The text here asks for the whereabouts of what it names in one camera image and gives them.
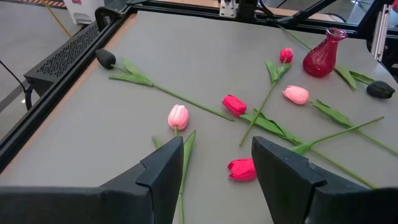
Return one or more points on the silver aluminium post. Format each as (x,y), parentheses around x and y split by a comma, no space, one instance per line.
(381,35)

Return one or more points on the black metal stand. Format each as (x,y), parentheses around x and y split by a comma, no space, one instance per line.
(368,18)

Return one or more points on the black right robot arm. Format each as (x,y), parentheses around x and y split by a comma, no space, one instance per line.
(247,11)

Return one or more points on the black aluminium table frame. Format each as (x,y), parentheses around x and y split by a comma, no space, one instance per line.
(46,109)

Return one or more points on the red artificial tulip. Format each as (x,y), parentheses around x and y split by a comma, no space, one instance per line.
(286,55)
(242,169)
(234,105)

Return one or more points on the black perforated computer case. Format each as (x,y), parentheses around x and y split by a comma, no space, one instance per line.
(62,60)

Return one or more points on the pink artificial tulip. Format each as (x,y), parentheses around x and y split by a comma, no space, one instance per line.
(296,94)
(178,116)

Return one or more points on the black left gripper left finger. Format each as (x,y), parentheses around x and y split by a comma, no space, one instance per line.
(155,186)

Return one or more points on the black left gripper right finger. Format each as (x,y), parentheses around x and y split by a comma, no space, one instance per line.
(286,186)

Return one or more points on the white waste bin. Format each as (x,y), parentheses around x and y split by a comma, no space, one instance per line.
(84,12)

